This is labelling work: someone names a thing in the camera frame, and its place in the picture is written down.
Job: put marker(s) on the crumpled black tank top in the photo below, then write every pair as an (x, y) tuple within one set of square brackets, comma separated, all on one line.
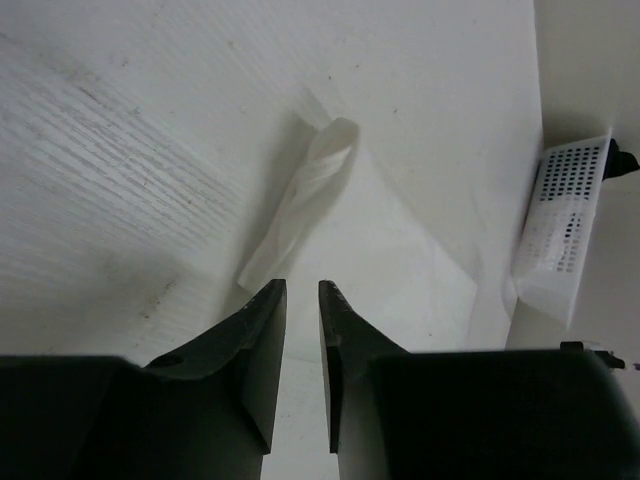
[(619, 163)]

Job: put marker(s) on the white tank top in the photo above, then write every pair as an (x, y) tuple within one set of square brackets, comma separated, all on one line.
[(340, 219)]

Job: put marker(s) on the white plastic basket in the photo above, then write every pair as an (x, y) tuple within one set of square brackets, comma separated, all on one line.
[(550, 259)]

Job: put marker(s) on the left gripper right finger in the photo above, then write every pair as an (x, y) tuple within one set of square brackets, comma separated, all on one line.
[(510, 414)]

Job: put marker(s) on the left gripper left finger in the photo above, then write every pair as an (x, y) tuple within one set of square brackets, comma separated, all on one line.
[(205, 410)]

